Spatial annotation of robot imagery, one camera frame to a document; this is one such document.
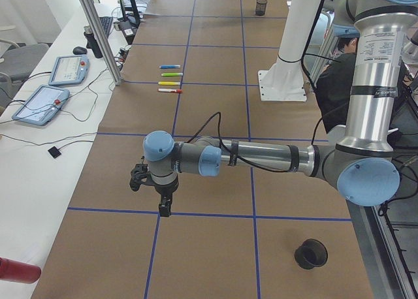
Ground black water bottle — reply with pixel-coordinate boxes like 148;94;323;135
84;25;103;58

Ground black monitor stand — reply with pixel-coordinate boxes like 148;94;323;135
118;0;144;29

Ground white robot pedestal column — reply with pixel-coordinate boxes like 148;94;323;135
258;0;322;102

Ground red marker pen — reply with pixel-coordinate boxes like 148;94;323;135
158;88;183;93

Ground small black square device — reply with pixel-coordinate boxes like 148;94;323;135
48;146;61;159

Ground seated person in black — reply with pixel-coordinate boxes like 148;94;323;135
315;38;358;133

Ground black computer mouse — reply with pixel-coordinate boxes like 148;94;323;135
72;46;88;55

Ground brown paper table mat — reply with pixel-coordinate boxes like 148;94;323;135
31;0;376;299

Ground black mesh pen cup near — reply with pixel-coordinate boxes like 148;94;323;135
294;238;328;270

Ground black mesh pen cup far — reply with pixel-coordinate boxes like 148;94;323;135
255;0;267;16

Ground black labelled box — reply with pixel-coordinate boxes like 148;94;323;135
119;20;135;38

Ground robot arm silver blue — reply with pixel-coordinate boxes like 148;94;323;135
130;0;417;217

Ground black keyboard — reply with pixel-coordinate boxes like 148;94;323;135
99;16;113;37

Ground black mesh pen cup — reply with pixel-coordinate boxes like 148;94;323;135
255;0;267;16
294;238;328;270

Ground blue teach pendant near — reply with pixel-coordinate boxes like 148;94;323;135
12;85;70;126

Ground blue marker pen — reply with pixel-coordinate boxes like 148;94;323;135
159;65;181;69

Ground aluminium frame post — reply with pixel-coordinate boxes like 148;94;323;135
79;0;122;86

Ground red bottle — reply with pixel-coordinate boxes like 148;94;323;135
1;258;41;284

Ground green marker pen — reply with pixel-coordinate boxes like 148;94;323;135
161;72;184;77

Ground grey office chair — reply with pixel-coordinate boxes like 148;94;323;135
1;39;49;95

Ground blue teach pendant far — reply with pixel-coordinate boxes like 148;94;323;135
48;55;89;86

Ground blue teach pendant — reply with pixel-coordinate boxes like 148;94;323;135
12;85;70;126
48;55;89;86

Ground yellow marker pen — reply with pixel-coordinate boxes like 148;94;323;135
158;81;181;86

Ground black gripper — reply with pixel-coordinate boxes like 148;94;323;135
154;180;179;217

